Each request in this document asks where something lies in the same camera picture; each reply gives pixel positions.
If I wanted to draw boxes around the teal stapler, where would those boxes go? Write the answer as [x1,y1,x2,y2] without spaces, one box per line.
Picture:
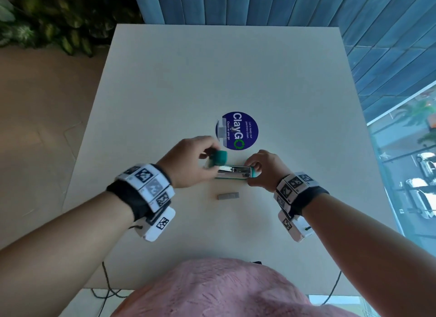
[208,150,261,181]

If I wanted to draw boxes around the person's left hand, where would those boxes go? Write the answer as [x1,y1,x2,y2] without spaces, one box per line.
[157,136,223,189]

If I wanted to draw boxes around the outdoor palm plants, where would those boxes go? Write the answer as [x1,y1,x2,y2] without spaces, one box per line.
[397,96,436,146]

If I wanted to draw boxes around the person's left forearm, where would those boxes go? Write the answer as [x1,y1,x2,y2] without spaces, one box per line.
[0,190,136,317]

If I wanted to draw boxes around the pink fuzzy sweater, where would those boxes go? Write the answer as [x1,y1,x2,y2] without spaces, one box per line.
[110,258,362,317]

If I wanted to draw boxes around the person's right hand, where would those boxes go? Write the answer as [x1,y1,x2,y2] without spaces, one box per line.
[243,149,293,193]

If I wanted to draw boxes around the black wristband with marker tiles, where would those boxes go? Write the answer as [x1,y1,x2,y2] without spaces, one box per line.
[273,172,330,218]
[106,163,176,223]

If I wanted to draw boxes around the person's right forearm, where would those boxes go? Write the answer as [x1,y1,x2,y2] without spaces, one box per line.
[302,193,436,317]

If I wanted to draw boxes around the green leafy plant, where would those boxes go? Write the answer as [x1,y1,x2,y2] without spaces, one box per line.
[0,0,144,57]

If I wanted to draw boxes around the round blue sticker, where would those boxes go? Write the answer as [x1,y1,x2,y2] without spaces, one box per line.
[215,111,259,151]

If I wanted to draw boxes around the black cable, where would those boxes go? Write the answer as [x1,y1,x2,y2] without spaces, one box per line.
[319,270,342,306]
[91,261,126,300]

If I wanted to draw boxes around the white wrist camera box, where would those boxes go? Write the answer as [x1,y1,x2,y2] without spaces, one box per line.
[139,207,176,243]
[277,209,313,243]

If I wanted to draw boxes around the white car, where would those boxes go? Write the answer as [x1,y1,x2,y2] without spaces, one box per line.
[416,152,436,178]
[405,177,436,220]

